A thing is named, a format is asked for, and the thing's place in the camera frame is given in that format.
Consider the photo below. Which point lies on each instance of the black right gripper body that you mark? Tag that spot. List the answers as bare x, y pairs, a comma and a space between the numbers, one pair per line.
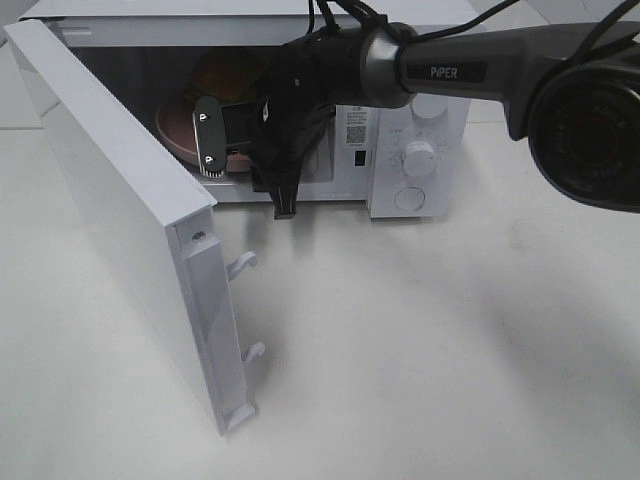
307, 81

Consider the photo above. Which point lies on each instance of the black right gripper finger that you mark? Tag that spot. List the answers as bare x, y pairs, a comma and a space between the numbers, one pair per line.
283, 189

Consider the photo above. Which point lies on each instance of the burger with lettuce and cheese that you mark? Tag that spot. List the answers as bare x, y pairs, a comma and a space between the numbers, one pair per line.
228, 74

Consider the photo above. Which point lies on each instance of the round white door button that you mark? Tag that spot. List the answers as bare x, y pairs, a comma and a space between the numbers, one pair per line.
410, 199

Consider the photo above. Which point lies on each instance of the pink plate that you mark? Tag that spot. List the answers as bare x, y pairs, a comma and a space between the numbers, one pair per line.
173, 120

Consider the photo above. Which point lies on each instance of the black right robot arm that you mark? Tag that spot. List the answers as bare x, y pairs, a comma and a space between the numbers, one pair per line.
572, 93

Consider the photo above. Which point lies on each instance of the warning label with QR code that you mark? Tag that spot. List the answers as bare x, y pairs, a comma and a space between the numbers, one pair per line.
356, 121

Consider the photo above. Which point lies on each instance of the upper white power knob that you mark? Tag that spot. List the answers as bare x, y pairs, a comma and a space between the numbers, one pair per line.
426, 107

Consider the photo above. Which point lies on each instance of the lower white timer knob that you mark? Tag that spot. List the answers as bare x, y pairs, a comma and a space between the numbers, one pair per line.
419, 159

